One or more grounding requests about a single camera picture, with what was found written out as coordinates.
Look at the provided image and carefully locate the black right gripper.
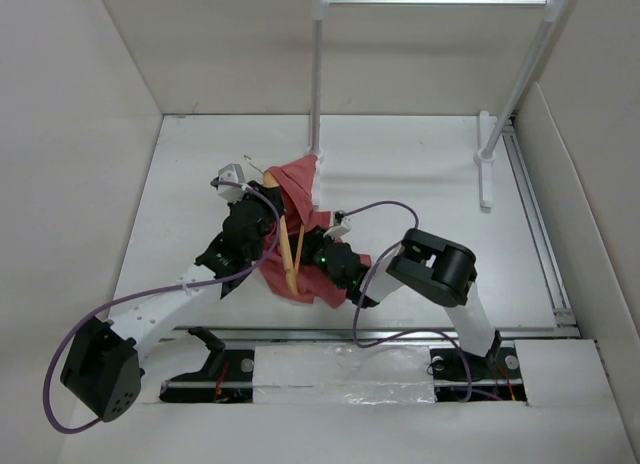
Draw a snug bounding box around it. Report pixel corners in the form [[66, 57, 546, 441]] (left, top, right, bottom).
[[282, 224, 336, 275]]

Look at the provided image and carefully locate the wooden clothes hanger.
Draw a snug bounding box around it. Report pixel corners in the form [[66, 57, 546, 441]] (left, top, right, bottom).
[[244, 155, 299, 296]]

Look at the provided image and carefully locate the red t shirt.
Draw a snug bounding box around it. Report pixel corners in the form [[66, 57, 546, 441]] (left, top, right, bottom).
[[260, 155, 347, 309]]

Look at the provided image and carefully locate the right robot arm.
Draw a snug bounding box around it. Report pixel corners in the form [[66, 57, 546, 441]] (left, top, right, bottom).
[[301, 228, 501, 377]]

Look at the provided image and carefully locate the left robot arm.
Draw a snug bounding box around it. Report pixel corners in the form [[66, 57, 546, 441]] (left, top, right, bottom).
[[54, 180, 285, 422]]

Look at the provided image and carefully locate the white clothes rack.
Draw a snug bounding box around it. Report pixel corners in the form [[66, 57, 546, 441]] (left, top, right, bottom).
[[309, 0, 568, 210]]

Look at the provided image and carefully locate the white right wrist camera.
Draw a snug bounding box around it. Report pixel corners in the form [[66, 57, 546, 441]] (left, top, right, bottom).
[[324, 211, 352, 240]]

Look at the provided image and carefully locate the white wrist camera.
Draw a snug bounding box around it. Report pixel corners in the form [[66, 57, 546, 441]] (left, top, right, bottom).
[[211, 163, 246, 203], [324, 211, 352, 240]]

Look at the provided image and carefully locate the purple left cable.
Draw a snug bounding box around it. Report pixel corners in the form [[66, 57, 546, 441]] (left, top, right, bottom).
[[42, 179, 284, 436]]

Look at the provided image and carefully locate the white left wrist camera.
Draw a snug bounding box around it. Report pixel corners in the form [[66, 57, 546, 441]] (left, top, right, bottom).
[[211, 163, 246, 203]]

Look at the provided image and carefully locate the aluminium front rail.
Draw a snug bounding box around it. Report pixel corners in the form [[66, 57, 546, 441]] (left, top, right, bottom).
[[159, 326, 576, 393]]

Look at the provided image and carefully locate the aluminium side rail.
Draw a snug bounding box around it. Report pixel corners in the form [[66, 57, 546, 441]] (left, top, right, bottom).
[[502, 119, 580, 334]]

